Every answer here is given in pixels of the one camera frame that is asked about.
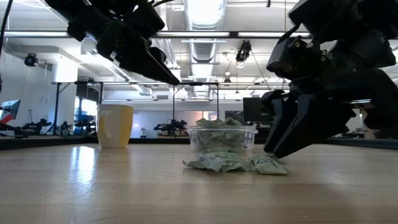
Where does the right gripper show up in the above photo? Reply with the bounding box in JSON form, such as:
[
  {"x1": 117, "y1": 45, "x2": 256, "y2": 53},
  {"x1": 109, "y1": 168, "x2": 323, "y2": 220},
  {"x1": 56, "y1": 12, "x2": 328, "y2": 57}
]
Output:
[{"x1": 260, "y1": 68, "x2": 398, "y2": 159}]

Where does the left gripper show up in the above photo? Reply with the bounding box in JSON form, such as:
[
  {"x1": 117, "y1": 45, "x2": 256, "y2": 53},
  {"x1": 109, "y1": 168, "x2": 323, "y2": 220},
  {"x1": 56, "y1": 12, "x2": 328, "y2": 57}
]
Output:
[{"x1": 93, "y1": 0, "x2": 180, "y2": 86}]

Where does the black computer monitor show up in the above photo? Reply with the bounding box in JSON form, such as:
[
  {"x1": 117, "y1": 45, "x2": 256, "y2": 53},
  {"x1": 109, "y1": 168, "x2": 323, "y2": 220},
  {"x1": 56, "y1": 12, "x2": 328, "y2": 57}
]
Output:
[{"x1": 243, "y1": 96, "x2": 274, "y2": 124}]

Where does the ceiling light strip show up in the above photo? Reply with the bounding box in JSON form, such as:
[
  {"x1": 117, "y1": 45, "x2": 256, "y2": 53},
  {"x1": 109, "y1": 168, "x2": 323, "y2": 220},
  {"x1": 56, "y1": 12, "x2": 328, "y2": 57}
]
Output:
[
  {"x1": 155, "y1": 30, "x2": 231, "y2": 38},
  {"x1": 238, "y1": 30, "x2": 312, "y2": 38},
  {"x1": 4, "y1": 30, "x2": 69, "y2": 37}
]

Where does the clear plastic container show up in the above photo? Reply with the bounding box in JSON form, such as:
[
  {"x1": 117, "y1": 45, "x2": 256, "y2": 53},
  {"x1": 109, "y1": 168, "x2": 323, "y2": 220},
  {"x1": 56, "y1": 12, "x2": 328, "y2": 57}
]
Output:
[{"x1": 187, "y1": 124, "x2": 259, "y2": 154}]

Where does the yellow ceramic mug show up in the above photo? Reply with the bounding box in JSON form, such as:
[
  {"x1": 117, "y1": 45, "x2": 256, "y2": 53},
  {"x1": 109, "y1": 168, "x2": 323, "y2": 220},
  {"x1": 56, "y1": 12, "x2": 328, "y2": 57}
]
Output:
[{"x1": 96, "y1": 104, "x2": 134, "y2": 149}]

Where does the white round column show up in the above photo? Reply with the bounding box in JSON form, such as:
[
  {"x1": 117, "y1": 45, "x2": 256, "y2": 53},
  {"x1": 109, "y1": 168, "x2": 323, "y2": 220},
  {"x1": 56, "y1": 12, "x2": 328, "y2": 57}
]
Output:
[{"x1": 51, "y1": 62, "x2": 78, "y2": 134}]

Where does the black round ceiling device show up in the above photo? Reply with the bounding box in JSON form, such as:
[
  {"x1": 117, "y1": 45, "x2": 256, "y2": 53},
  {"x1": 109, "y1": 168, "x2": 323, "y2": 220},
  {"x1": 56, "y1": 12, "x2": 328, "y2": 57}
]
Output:
[{"x1": 24, "y1": 52, "x2": 39, "y2": 67}]

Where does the tilted monitor red image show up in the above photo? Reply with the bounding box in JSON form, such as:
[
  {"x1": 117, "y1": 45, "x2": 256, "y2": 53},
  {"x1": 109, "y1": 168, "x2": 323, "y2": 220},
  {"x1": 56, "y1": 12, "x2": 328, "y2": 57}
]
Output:
[{"x1": 0, "y1": 99, "x2": 21, "y2": 125}]

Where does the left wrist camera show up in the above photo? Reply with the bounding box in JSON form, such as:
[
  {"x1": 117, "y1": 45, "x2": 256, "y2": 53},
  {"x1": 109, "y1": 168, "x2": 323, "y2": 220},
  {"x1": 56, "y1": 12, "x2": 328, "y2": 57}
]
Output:
[{"x1": 123, "y1": 0, "x2": 166, "y2": 34}]

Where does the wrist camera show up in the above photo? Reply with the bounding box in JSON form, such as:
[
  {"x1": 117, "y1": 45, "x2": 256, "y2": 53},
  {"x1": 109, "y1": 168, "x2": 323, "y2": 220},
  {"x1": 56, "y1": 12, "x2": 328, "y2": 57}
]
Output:
[
  {"x1": 266, "y1": 35, "x2": 330, "y2": 81},
  {"x1": 123, "y1": 0, "x2": 166, "y2": 34}
]

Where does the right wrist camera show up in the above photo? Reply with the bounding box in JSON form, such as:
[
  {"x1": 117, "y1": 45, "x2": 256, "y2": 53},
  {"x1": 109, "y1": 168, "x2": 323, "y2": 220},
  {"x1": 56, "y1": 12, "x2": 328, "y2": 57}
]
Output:
[{"x1": 266, "y1": 35, "x2": 330, "y2": 81}]

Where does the silver ceiling duct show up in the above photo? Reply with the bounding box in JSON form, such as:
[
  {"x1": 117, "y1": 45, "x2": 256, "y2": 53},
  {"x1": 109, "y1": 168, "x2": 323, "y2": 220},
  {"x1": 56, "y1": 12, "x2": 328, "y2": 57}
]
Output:
[{"x1": 183, "y1": 0, "x2": 228, "y2": 94}]

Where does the black overhead camera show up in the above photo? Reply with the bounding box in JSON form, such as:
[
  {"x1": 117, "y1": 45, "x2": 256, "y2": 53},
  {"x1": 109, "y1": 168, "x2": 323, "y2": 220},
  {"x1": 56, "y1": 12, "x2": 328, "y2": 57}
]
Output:
[{"x1": 235, "y1": 39, "x2": 252, "y2": 63}]

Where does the black background workstation frame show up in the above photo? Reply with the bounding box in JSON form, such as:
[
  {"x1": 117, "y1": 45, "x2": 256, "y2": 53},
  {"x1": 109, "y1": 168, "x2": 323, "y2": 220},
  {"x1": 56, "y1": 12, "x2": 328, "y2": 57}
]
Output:
[{"x1": 51, "y1": 81, "x2": 220, "y2": 138}]

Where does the black aluminium table frame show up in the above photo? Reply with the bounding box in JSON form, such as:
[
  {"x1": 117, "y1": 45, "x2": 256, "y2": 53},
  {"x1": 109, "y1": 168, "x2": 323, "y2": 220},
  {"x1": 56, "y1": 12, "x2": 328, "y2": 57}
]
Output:
[{"x1": 0, "y1": 134, "x2": 398, "y2": 151}]

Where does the black hanging cable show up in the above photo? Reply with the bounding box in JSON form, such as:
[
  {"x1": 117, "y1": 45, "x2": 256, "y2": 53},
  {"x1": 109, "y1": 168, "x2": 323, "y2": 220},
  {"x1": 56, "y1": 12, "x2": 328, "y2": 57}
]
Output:
[{"x1": 0, "y1": 0, "x2": 14, "y2": 57}]

